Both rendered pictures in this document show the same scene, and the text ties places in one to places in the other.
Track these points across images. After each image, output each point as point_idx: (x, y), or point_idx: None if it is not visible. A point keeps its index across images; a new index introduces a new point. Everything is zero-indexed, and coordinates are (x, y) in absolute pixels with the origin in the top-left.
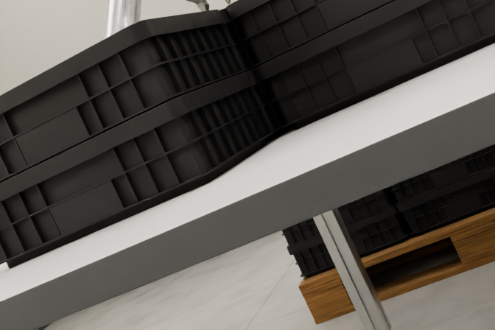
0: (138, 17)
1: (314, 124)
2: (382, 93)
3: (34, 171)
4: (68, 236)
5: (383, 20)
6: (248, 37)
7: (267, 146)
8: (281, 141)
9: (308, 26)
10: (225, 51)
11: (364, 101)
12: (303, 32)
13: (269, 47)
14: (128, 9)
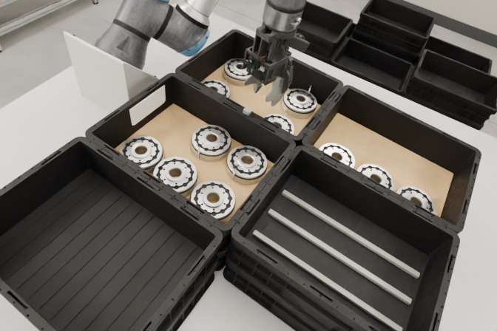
0: None
1: (234, 310)
2: (281, 329)
3: None
4: None
5: (313, 326)
6: (233, 251)
7: (197, 307)
8: (202, 328)
9: (272, 281)
10: (205, 269)
11: (269, 321)
12: (266, 282)
13: (242, 261)
14: None
